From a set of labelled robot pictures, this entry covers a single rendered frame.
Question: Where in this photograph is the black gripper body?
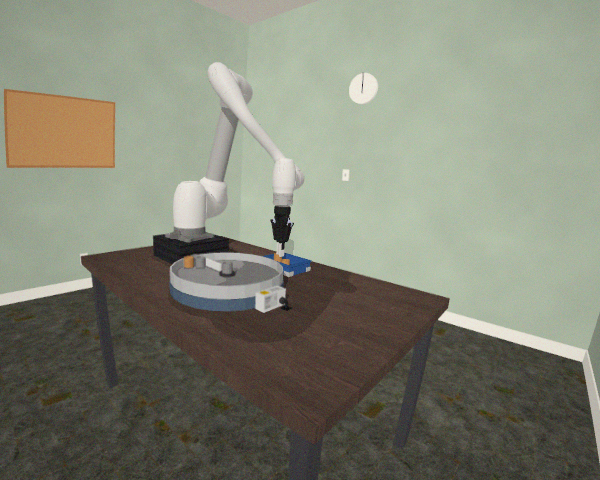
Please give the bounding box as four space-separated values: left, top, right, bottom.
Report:
274 206 291 226

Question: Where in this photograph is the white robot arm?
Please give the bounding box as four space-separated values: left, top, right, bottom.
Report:
165 62 304 242

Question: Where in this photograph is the blue shallow tray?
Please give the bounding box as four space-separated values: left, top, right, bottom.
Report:
263 253 312 277

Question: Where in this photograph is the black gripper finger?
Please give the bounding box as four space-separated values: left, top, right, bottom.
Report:
279 218 294 257
270 218 281 255

